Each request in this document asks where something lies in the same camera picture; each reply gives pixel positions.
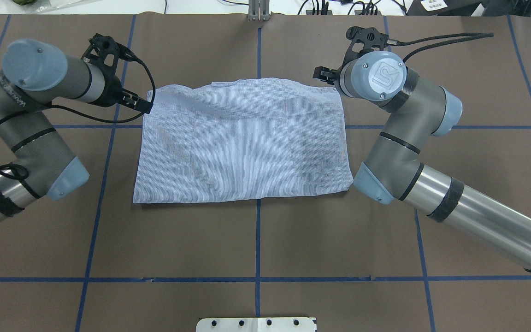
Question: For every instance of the right grey USB hub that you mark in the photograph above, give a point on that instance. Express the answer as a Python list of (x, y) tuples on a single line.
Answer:
[(370, 11)]

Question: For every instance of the folded green cloth pouch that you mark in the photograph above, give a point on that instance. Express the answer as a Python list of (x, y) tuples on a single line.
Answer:
[(23, 2)]

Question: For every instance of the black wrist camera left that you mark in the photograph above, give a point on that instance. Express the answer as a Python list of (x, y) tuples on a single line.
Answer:
[(104, 53)]

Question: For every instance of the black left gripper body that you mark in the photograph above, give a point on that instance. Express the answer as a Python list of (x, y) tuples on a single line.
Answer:
[(110, 90)]

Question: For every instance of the left grey USB hub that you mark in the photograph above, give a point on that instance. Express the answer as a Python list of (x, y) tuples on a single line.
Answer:
[(322, 10)]

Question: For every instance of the light blue striped shirt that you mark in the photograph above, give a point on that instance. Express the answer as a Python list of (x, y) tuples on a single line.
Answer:
[(242, 140)]

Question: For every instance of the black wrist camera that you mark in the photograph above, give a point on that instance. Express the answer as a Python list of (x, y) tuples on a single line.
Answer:
[(104, 53), (365, 40)]

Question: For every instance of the grey usb hub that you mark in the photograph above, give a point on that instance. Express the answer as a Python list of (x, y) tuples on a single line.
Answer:
[(370, 11), (322, 10)]

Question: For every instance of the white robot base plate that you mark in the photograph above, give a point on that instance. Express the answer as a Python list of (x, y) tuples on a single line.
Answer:
[(258, 324)]

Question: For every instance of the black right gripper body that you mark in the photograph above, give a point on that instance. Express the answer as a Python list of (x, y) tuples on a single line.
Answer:
[(323, 73)]

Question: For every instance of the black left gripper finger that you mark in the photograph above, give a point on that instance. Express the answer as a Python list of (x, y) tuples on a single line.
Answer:
[(136, 103)]

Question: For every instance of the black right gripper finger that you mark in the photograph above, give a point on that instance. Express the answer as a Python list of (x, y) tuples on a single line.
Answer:
[(325, 75)]

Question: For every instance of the aluminium frame post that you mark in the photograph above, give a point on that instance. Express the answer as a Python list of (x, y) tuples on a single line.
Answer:
[(259, 10)]

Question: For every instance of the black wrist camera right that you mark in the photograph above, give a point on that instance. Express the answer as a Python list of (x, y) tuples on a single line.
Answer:
[(365, 40)]

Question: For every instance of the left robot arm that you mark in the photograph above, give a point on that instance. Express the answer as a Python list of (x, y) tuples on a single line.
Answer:
[(35, 161)]

